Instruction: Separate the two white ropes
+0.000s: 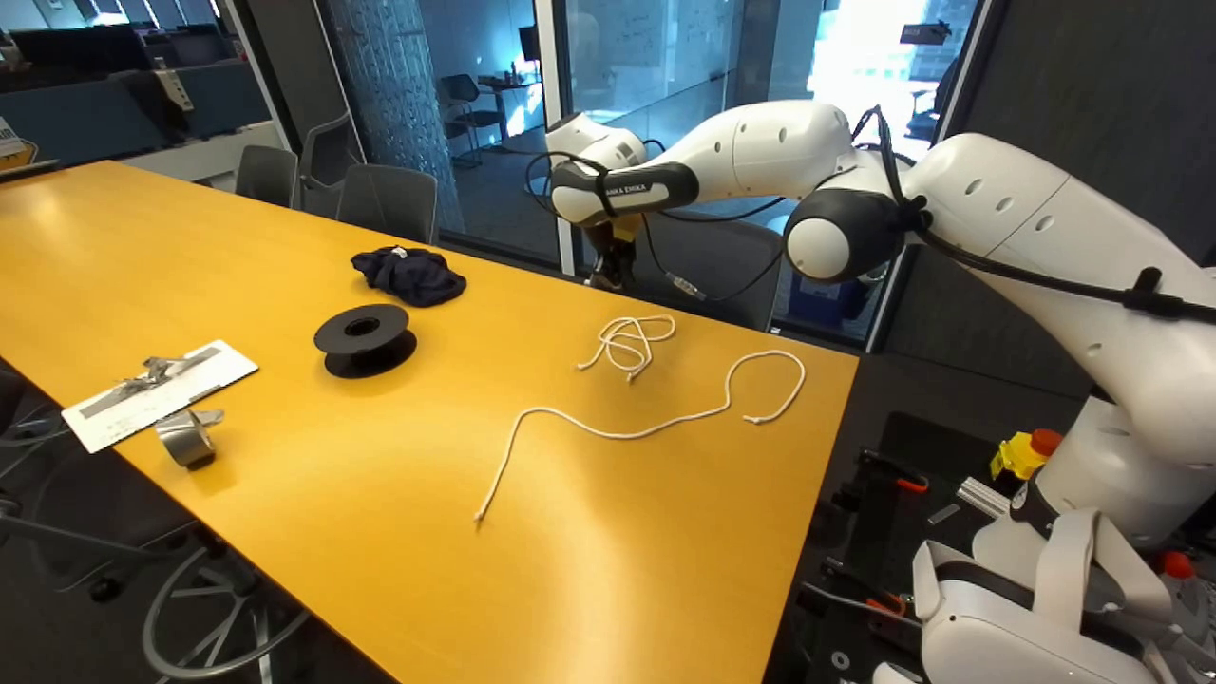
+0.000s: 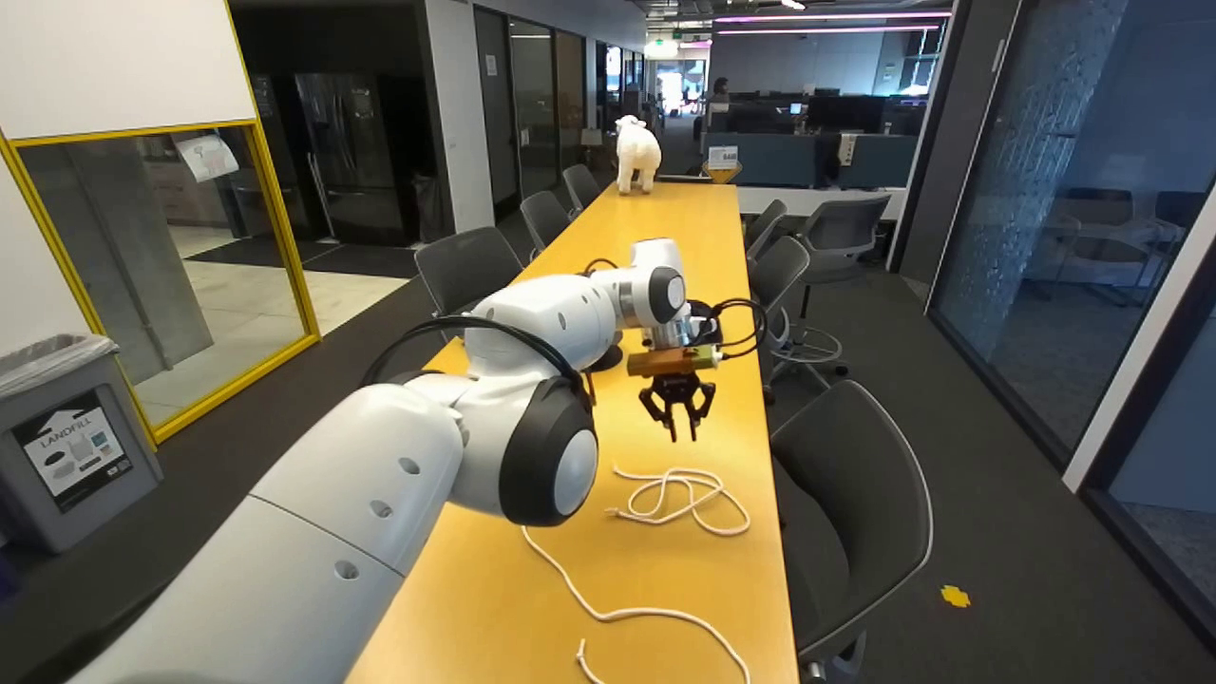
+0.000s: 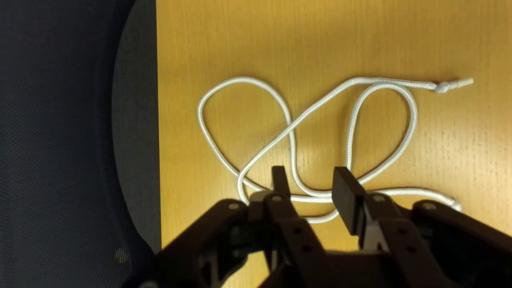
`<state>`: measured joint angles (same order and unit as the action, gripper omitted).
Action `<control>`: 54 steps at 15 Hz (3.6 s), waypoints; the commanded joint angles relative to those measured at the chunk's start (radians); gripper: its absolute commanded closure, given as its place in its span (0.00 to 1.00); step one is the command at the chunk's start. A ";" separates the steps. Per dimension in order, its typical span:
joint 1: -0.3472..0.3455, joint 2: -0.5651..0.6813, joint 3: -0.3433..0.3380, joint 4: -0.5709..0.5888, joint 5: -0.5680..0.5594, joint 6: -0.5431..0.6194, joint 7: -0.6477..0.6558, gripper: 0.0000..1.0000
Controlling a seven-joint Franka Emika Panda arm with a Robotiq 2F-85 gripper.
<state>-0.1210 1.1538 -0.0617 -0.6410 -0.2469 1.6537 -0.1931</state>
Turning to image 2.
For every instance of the grey chair middle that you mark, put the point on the grey chair middle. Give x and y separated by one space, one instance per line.
782 281

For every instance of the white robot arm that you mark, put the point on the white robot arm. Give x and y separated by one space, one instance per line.
296 584

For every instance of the yellow framed glass panel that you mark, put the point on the yellow framed glass panel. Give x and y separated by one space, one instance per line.
181 250

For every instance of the grey chair left side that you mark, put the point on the grey chair left side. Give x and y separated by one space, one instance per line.
463 269

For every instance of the grey trash bin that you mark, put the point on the grey trash bin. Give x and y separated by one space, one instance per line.
73 450

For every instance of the grey chair far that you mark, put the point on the grey chair far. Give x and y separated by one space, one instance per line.
846 231

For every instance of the white stuffed animal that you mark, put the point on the white stuffed animal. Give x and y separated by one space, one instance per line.
635 153

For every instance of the grey chair near robot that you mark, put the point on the grey chair near robot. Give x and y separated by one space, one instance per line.
856 522

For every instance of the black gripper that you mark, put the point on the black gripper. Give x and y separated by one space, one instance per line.
680 390

